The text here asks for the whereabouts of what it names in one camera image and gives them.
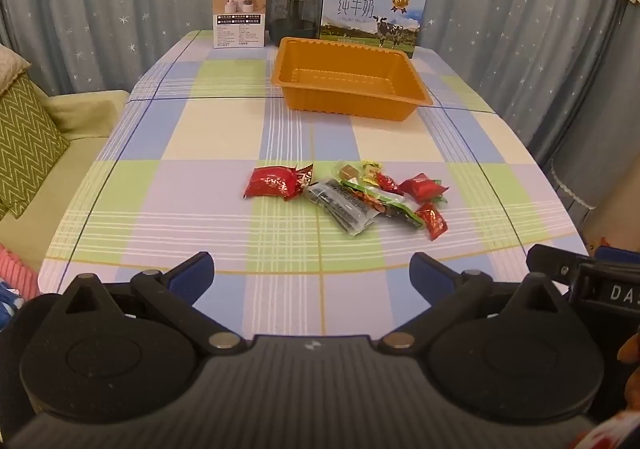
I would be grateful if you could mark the small red candy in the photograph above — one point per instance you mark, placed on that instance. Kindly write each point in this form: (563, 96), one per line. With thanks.
(390, 184)

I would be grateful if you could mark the person's right hand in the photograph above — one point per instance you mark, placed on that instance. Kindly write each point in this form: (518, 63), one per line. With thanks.
(631, 348)

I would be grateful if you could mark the beige fluffy cushion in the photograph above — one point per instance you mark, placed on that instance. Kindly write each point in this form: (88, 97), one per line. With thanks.
(10, 69)

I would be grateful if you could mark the blue milk carton box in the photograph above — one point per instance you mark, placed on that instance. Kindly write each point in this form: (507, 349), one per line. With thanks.
(372, 11)

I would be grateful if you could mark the red white patterned cloth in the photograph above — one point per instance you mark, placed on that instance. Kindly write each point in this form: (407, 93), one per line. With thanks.
(610, 434)

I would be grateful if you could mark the green-edged silver snack packet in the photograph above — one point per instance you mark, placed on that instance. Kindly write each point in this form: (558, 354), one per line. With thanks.
(385, 204)

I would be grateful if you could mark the blue patterned cloth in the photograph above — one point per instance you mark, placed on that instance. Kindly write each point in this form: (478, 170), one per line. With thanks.
(7, 304)

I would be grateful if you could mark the orange plastic tray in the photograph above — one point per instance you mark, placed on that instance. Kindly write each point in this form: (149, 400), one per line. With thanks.
(350, 79)

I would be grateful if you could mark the small white product box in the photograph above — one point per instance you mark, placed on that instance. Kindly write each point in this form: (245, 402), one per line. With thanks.
(240, 14)

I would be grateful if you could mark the light green sofa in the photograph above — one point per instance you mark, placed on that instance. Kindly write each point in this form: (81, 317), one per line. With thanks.
(85, 119)

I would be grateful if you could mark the pink ribbed cloth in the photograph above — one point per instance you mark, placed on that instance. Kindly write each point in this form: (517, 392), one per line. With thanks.
(17, 271)

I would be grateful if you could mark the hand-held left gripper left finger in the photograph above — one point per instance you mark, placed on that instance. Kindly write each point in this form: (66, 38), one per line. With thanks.
(192, 274)

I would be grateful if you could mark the grey transparent snack packet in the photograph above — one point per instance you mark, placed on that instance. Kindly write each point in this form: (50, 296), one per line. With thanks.
(340, 206)

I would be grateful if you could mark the grey star-print curtain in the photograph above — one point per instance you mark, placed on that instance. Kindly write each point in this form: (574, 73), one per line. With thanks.
(125, 4)

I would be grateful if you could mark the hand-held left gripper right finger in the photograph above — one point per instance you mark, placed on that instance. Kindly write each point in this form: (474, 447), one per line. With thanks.
(430, 275)

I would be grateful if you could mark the yellow candy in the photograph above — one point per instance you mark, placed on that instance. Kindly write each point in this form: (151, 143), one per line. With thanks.
(371, 172)

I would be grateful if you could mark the green zigzag cushion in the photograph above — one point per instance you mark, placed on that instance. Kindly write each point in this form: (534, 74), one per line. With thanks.
(25, 144)

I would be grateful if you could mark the large red snack packet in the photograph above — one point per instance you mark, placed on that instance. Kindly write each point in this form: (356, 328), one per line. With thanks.
(270, 183)

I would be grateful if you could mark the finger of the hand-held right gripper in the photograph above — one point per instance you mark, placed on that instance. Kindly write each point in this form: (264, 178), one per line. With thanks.
(555, 264)

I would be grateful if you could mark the brown candy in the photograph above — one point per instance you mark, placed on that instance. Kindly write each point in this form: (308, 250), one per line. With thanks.
(349, 173)

